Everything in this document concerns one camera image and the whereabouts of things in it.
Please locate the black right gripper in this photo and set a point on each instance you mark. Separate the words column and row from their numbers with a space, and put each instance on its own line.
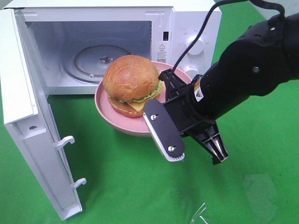
column 181, row 107

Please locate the pink round plate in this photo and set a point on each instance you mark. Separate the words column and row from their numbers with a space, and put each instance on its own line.
column 127, row 125

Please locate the burger with lettuce and cheese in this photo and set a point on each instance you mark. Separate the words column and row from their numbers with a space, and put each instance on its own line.
column 130, row 81

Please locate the white microwave door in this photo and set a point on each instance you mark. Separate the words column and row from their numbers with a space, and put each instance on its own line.
column 28, row 116

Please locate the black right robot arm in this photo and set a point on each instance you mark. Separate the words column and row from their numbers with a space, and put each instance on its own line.
column 262, row 58

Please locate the white lower timer knob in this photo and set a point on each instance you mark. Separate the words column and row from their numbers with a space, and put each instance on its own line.
column 191, row 71

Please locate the white upper power knob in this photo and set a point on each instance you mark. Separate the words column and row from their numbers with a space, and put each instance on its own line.
column 197, row 48

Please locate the white microwave oven body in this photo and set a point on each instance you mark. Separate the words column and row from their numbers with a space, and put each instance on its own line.
column 155, row 29

